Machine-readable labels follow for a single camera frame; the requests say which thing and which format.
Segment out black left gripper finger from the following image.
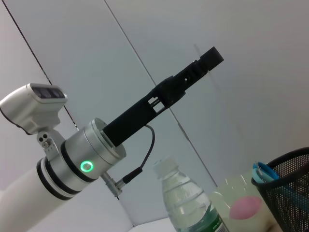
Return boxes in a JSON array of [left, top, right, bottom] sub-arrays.
[[172, 46, 225, 83]]

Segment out blue scissors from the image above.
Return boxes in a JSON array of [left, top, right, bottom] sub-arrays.
[[251, 162, 280, 186]]

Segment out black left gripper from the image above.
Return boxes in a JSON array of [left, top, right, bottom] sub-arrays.
[[102, 75, 187, 147]]

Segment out translucent green fruit plate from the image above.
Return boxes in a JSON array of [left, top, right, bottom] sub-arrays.
[[208, 172, 279, 232]]

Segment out clear green-label water bottle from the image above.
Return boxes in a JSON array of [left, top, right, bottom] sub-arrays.
[[153, 155, 230, 232]]

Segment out pink toy peach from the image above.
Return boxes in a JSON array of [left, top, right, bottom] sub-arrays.
[[229, 195, 263, 221]]

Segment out black mesh pen holder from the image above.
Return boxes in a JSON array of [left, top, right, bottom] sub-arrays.
[[251, 147, 309, 232]]

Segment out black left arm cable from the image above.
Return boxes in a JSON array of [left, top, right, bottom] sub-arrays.
[[101, 124, 155, 197]]

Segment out clear plastic ruler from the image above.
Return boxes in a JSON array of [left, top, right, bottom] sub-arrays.
[[193, 43, 220, 87]]

